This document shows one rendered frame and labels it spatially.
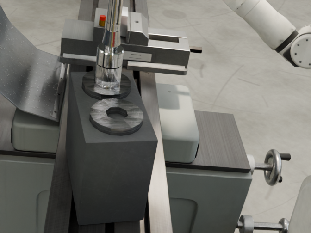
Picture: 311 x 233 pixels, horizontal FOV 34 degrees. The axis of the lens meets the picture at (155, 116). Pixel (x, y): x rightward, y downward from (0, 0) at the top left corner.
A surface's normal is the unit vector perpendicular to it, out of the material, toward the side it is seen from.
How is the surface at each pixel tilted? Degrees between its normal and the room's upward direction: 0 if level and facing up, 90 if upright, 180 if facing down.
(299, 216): 90
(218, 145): 0
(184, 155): 90
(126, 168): 90
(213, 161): 0
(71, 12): 0
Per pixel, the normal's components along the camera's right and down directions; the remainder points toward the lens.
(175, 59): 0.05, 0.57
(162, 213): 0.15, -0.81
